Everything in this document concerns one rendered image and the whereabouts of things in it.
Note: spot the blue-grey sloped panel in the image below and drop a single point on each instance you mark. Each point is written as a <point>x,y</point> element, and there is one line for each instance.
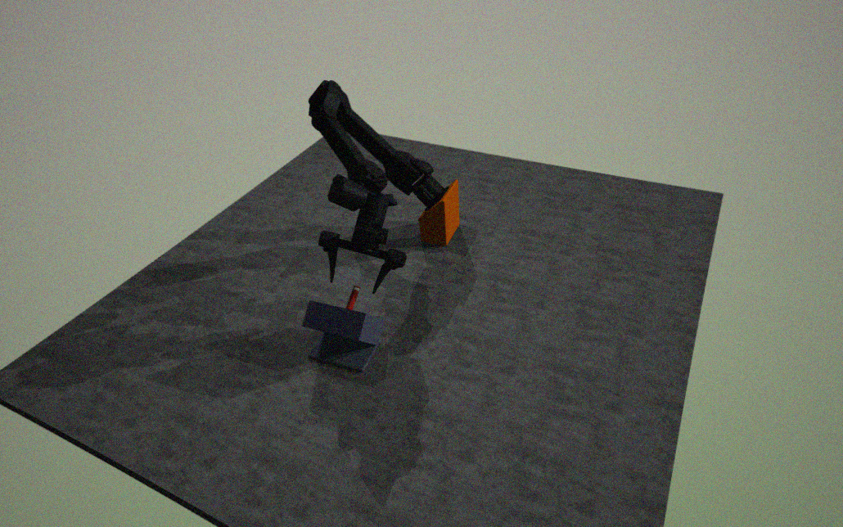
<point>350,337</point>

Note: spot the red peg with white band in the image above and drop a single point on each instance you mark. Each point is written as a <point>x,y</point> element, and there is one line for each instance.
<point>353,297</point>

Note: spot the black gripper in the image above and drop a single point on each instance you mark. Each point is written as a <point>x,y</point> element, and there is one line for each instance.
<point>331,241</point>

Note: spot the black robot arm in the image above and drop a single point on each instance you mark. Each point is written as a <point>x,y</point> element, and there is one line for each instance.
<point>332,116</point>

